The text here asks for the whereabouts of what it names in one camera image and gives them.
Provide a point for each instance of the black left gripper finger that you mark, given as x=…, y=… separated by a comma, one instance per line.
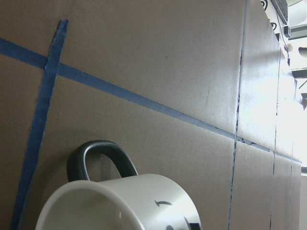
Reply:
x=194, y=226

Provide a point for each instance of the white mug black handle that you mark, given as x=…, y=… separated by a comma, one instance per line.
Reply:
x=131, y=202

